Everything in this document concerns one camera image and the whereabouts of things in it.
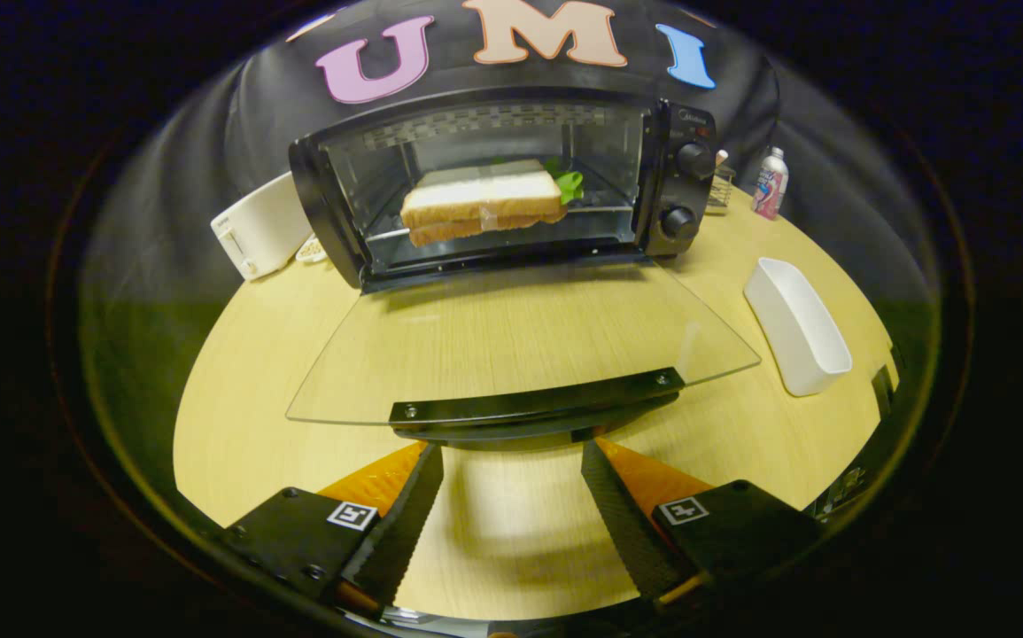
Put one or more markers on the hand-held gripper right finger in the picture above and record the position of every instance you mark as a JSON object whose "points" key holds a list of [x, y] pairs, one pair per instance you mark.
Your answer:
{"points": [[622, 527]]}

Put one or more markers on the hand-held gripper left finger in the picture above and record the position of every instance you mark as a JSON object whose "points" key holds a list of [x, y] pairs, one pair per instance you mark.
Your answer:
{"points": [[400, 523]]}

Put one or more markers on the white bread lettuce sandwich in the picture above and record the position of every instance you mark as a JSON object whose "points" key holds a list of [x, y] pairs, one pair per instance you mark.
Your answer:
{"points": [[480, 199]]}

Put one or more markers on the black toaster oven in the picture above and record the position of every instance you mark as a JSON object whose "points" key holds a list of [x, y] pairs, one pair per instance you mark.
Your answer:
{"points": [[684, 186]]}

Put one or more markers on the white toaster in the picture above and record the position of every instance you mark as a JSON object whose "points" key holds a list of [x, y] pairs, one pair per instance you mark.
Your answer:
{"points": [[259, 229]]}

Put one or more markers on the white rectangular dish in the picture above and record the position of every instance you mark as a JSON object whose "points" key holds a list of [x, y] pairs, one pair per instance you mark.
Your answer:
{"points": [[799, 332]]}

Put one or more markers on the pink labelled bottle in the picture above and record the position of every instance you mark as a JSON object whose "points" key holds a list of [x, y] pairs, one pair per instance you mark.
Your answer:
{"points": [[770, 186]]}

